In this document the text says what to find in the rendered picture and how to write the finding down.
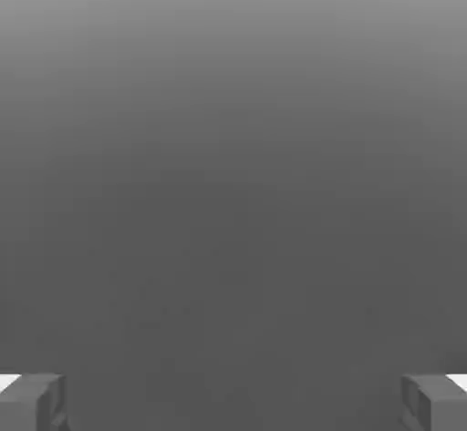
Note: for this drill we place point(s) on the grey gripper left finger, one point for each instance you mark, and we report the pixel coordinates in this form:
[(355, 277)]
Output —
[(25, 405)]

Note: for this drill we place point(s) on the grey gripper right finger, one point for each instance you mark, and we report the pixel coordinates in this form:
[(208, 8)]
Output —
[(439, 407)]

